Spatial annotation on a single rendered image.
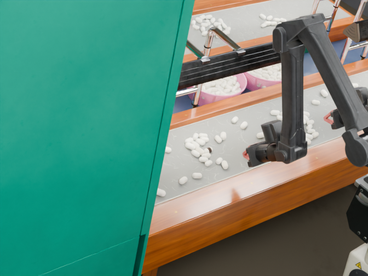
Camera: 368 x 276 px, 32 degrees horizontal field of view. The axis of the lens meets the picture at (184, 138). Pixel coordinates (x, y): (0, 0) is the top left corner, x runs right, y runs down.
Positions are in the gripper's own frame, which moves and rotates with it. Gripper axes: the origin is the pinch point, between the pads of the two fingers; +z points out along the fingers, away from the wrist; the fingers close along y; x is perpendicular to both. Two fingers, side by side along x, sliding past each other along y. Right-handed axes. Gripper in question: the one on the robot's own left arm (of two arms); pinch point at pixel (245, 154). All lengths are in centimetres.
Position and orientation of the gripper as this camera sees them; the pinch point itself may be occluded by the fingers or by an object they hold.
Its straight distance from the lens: 217.8
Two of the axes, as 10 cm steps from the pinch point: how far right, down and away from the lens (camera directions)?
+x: 2.4, 9.7, 0.8
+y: -8.1, 2.5, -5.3
